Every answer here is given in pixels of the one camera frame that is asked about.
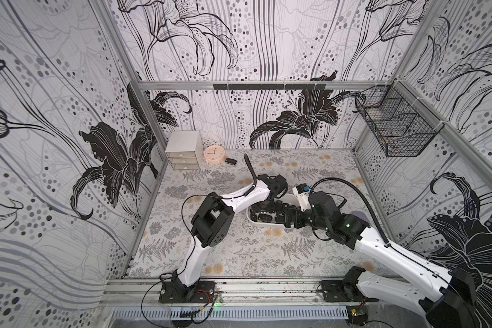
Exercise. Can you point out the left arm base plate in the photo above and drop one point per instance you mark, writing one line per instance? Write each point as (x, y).
(175, 292)

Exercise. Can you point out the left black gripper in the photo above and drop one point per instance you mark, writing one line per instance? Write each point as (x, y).
(270, 198)

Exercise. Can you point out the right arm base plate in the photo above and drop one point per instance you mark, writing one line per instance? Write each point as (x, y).
(338, 291)

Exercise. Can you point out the white rectangular storage box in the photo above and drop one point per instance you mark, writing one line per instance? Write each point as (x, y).
(278, 221)

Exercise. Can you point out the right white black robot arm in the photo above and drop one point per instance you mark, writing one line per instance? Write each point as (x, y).
(446, 298)

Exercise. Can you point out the peach round alarm clock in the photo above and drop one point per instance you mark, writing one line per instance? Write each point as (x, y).
(214, 155)

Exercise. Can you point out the black wire wall basket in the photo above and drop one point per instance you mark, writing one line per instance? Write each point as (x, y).
(395, 121)

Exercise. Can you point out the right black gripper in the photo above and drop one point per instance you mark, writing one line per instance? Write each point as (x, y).
(291, 217)

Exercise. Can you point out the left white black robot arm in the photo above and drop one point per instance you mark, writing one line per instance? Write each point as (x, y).
(209, 227)

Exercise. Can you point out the white mini drawer cabinet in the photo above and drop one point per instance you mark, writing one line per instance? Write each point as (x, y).
(185, 150)

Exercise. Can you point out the grey oval pad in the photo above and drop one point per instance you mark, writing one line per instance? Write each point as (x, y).
(360, 214)

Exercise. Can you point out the white slotted cable duct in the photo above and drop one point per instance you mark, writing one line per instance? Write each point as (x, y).
(238, 313)

